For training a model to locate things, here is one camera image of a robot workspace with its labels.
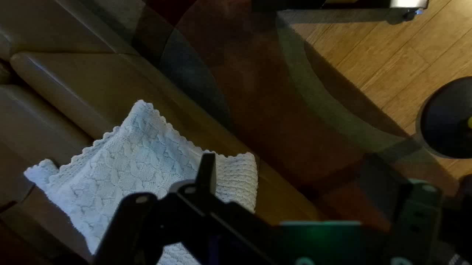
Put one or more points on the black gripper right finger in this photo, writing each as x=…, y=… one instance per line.
x=415, y=221

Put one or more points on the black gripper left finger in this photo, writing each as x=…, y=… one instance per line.
x=148, y=230

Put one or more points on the black round base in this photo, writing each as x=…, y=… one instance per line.
x=451, y=118

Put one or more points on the tan leather sofa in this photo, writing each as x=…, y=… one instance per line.
x=74, y=83

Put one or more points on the dark red patterned rug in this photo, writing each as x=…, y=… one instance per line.
x=266, y=108

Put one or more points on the dark metal furniture frame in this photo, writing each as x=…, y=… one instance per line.
x=408, y=3

